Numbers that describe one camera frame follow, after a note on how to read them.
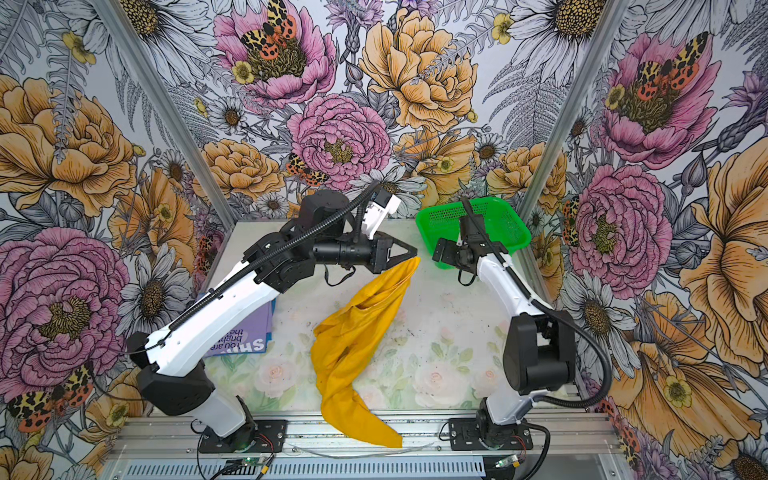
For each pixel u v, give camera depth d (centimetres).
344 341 76
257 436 73
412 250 58
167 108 88
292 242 38
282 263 43
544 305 48
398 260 57
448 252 82
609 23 73
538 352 45
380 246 50
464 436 74
